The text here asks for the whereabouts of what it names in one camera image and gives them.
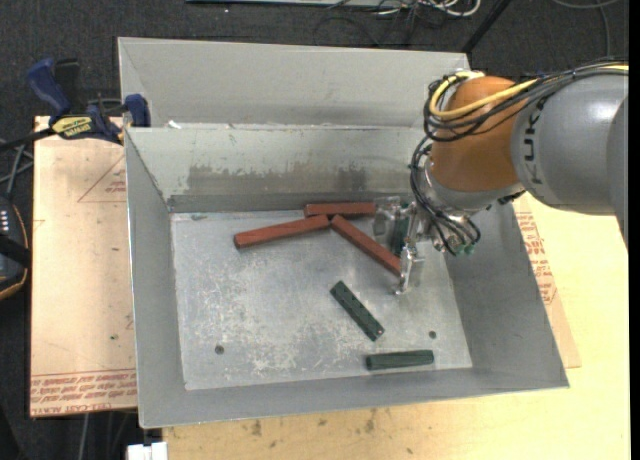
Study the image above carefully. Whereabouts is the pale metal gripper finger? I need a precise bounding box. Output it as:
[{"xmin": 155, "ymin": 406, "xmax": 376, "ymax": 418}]
[
  {"xmin": 373, "ymin": 195, "xmax": 404, "ymax": 238},
  {"xmin": 391, "ymin": 242, "xmax": 427, "ymax": 297}
]

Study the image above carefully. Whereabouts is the red-brown flat block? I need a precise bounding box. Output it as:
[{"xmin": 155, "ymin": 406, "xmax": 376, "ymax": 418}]
[
  {"xmin": 303, "ymin": 201, "xmax": 378, "ymax": 220},
  {"xmin": 329, "ymin": 214, "xmax": 404, "ymax": 279},
  {"xmin": 233, "ymin": 214, "xmax": 332, "ymax": 251}
]

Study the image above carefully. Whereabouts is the dark green holed flat block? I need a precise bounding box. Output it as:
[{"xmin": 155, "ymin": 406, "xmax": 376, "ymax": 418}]
[{"xmin": 328, "ymin": 280, "xmax": 387, "ymax": 343}]

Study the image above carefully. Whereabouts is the grey metal bin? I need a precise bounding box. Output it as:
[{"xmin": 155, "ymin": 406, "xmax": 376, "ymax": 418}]
[{"xmin": 117, "ymin": 36, "xmax": 571, "ymax": 430}]

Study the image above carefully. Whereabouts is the black cylinder on white bracket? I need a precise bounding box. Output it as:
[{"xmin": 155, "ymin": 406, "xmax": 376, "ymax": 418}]
[{"xmin": 491, "ymin": 189, "xmax": 526, "ymax": 207}]

